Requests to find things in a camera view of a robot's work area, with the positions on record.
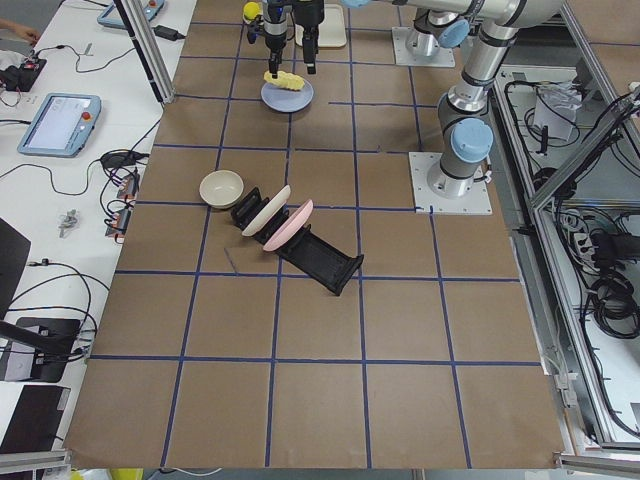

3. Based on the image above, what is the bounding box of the white rectangular tray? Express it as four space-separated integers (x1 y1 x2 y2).
295 3 347 49

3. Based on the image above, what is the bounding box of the beige plate in rack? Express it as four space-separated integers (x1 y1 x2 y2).
242 185 291 237

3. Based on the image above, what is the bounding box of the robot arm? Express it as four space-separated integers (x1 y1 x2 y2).
243 1 346 78
408 0 563 200

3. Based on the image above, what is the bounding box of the black laptop power brick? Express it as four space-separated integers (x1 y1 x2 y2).
153 25 185 41

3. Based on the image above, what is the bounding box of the pink plate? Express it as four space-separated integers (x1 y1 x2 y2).
263 199 314 252

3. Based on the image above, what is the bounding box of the blue teach pendant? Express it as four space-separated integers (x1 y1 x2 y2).
17 93 102 158
96 0 170 30

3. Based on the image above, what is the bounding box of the beige bowl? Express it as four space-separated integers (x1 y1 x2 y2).
199 170 244 210

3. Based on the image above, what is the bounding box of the aluminium frame post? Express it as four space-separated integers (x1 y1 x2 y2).
114 0 175 105

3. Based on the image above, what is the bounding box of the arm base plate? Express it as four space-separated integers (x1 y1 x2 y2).
409 152 492 216
391 27 455 68

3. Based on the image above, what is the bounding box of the light blue plate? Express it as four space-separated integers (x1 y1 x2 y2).
261 81 314 113

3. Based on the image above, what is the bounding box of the yellow lemon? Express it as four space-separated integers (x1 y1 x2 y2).
243 1 262 23

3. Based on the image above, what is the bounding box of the person's forearm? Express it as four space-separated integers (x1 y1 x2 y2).
0 18 40 45

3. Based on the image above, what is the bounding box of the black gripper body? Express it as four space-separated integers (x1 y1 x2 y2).
247 12 288 56
293 0 325 41

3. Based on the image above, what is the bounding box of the black plate rack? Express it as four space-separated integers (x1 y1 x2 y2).
231 188 364 296

